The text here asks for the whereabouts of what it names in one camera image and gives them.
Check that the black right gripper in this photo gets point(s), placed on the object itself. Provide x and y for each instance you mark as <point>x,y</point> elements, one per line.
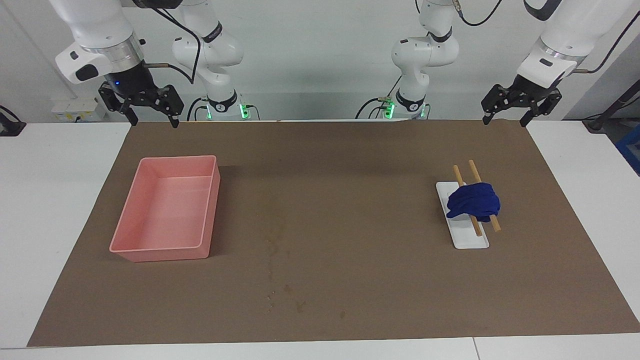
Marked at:
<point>132,85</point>

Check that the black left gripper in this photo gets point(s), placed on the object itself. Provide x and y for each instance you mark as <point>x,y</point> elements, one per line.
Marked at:
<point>529,90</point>

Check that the blue cloth towel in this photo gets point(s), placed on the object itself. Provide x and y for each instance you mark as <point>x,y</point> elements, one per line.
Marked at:
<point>472,200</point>

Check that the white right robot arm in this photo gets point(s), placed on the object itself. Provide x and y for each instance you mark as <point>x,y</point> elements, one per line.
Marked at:
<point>100,25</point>

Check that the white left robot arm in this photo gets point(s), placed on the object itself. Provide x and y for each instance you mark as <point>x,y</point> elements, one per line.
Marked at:
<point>425,55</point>

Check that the black slanted stand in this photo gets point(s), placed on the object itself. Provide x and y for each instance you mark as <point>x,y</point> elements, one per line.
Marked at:
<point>612,107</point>

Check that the blue crate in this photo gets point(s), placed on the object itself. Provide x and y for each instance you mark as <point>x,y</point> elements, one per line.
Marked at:
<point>631,150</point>

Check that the white rectangular tray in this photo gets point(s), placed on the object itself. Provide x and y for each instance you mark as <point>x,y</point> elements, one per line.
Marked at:
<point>470,240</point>

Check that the brown table mat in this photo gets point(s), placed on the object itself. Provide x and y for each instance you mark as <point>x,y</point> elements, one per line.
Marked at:
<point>325,200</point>

